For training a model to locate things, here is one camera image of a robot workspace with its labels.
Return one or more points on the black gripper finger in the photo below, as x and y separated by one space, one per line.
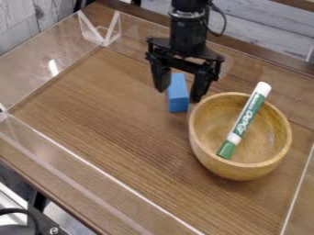
160 71
202 81

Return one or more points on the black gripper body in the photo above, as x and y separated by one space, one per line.
183 50

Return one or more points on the blue rectangular block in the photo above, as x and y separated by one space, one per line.
178 94

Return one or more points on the brown wooden bowl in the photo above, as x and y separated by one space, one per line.
263 146

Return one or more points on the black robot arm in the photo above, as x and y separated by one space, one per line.
190 4

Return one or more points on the green white Expo marker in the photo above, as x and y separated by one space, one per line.
244 118

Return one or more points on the clear acrylic corner bracket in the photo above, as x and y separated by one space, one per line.
97 34

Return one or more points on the black metal table frame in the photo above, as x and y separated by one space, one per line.
39 224

